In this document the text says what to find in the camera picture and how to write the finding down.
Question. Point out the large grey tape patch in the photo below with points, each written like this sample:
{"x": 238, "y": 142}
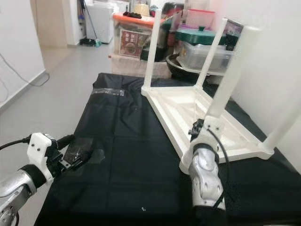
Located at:
{"x": 89, "y": 150}

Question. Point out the black wok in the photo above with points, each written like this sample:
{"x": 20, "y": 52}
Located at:
{"x": 174, "y": 70}

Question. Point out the green cooking pot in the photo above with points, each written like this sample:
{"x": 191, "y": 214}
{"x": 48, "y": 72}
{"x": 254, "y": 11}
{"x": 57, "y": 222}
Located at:
{"x": 197, "y": 36}

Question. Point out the pink plastic box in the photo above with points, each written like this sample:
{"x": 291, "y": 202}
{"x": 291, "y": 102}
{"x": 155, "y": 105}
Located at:
{"x": 200, "y": 18}

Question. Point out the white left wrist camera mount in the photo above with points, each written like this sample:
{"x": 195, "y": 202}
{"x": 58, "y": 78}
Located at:
{"x": 38, "y": 146}

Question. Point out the red printed carton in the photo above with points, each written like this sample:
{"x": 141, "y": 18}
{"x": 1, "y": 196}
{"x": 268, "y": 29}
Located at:
{"x": 132, "y": 42}

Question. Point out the low translucent storage box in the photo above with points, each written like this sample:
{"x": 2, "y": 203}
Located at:
{"x": 127, "y": 66}

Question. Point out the black tablecloth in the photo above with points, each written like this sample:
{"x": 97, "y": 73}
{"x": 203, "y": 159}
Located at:
{"x": 122, "y": 188}

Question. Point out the beige straw hat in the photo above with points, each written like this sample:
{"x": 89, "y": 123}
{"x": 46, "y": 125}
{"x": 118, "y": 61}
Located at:
{"x": 141, "y": 10}

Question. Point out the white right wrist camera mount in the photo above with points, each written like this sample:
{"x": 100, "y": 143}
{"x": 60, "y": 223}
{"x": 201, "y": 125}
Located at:
{"x": 211, "y": 125}

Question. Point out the clear plastic container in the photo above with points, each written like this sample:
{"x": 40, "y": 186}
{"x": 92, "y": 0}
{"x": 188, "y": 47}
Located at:
{"x": 193, "y": 56}

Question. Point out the broom with dustpan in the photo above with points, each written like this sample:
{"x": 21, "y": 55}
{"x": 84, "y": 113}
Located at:
{"x": 87, "y": 42}

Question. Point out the white plastic children table top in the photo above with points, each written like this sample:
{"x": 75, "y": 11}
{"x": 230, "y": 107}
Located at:
{"x": 178, "y": 113}

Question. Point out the clear tape strip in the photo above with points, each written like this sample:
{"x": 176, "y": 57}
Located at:
{"x": 108, "y": 91}

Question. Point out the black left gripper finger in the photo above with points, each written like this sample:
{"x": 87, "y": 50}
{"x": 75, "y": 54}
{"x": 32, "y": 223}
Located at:
{"x": 66, "y": 141}
{"x": 83, "y": 158}

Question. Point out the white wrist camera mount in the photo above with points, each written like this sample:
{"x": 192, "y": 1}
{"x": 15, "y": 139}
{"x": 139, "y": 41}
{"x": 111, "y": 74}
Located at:
{"x": 211, "y": 125}
{"x": 38, "y": 146}

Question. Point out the white appliance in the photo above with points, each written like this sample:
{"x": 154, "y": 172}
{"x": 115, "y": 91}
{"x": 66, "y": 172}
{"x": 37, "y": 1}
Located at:
{"x": 101, "y": 23}

